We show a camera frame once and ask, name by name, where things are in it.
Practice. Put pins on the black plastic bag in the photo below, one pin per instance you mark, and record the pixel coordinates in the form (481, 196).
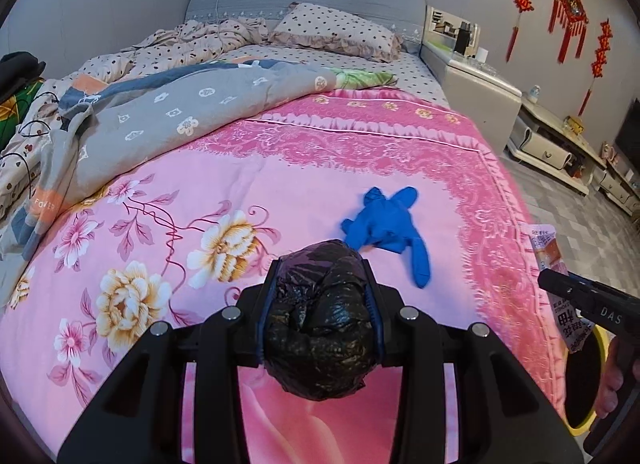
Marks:
(320, 324)

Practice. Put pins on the red knot tassel decoration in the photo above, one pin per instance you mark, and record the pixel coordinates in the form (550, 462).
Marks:
(570, 7)

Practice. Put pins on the black bottle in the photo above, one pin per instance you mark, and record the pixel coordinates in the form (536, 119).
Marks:
(463, 38)

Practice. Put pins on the polka dot bed sheet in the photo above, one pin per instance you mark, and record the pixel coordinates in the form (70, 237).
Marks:
(420, 74)

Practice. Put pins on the short red hanging decoration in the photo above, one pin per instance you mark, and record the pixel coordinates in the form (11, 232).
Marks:
(600, 54)

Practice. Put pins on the small white figurine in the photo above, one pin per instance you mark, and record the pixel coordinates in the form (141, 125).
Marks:
(535, 93)

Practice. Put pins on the dark clothing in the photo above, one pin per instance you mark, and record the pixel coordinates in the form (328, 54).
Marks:
(20, 67)

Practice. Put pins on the white low cabinet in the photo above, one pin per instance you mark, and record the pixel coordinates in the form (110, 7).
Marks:
(550, 149)
(620, 184)

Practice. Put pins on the blue rubber glove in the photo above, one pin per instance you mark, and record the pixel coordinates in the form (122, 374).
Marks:
(385, 224)

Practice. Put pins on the polka dot pillow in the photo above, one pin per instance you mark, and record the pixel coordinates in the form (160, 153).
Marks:
(335, 27)

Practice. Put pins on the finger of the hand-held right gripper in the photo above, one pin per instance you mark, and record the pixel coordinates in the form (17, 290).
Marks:
(562, 286)

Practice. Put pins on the orange white snack packet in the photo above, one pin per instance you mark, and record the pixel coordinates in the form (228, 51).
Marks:
(550, 249)

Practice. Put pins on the green floral cloth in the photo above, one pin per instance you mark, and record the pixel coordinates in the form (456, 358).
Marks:
(365, 78)

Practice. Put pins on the white nightstand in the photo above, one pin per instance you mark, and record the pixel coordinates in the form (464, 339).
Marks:
(475, 89)

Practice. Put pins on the grey patterned quilt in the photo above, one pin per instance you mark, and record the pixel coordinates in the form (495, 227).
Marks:
(200, 99)

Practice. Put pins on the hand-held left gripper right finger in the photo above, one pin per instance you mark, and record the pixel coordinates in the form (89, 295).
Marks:
(389, 324)

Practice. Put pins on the black television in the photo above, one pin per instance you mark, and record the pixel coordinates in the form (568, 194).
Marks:
(631, 134)

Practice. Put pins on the yellow round bin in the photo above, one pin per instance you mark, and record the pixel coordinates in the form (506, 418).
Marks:
(582, 384)

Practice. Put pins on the person's right hand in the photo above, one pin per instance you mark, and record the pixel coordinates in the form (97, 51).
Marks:
(610, 379)

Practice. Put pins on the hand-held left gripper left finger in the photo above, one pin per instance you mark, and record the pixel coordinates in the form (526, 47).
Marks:
(250, 316)

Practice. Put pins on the green yellow cloth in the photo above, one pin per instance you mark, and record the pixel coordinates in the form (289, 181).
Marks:
(15, 109)

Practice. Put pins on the polka dot quilt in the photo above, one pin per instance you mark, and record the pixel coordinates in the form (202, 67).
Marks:
(200, 39)

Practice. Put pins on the pink floral blanket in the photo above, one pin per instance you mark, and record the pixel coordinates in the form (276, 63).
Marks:
(300, 159)

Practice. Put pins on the white cup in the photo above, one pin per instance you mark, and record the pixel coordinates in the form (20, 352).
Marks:
(481, 54)

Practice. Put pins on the yellow box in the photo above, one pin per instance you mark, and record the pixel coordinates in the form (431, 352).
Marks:
(575, 124)

